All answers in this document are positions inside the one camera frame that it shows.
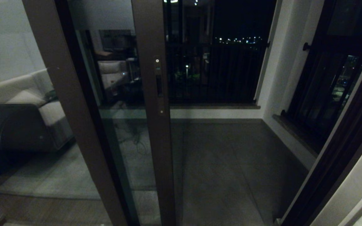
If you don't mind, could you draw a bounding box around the dark brown door jamb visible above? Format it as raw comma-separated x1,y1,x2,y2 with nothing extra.
280,31,362,226

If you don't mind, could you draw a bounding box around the grey rug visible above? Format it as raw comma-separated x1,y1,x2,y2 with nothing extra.
0,143,101,200

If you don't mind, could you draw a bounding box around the brown fixed door frame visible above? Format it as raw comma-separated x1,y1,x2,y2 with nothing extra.
22,0,140,226

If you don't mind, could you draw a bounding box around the brown window sill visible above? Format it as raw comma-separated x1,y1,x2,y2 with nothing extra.
272,114,320,157

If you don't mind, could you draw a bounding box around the beige sofa cushion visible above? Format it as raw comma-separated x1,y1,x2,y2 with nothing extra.
5,90,46,106

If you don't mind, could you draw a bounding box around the dark green cloth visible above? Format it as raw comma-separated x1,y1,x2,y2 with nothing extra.
44,89,58,101

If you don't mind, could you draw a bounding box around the black metal balcony railing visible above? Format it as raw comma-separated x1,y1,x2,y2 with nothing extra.
165,39,271,103

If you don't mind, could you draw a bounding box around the brown framed sliding glass door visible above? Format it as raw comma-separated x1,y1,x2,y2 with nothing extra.
66,0,177,226

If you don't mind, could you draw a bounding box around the brown balcony ledge cap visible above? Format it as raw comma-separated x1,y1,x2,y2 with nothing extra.
169,104,261,110

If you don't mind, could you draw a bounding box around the beige sofa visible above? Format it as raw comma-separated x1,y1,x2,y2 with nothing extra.
0,68,74,151

